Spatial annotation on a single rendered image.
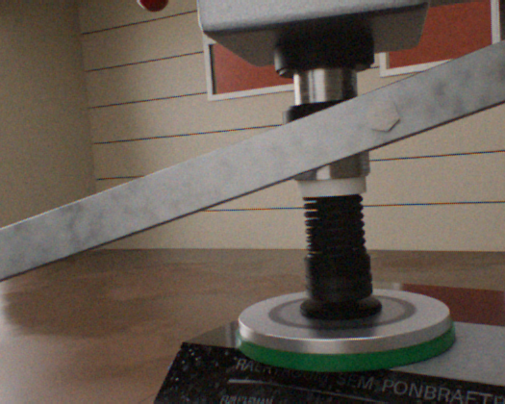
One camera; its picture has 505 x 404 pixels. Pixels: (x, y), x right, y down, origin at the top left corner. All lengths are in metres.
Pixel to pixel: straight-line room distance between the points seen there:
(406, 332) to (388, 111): 0.20
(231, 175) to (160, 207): 0.08
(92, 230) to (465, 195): 6.33
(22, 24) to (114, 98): 1.40
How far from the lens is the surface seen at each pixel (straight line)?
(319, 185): 0.63
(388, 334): 0.59
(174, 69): 8.47
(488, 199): 6.84
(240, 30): 0.58
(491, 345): 0.66
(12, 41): 8.77
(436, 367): 0.59
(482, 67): 0.60
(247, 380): 0.64
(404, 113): 0.60
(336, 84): 0.63
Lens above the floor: 1.06
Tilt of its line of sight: 3 degrees down
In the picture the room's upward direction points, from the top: 4 degrees counter-clockwise
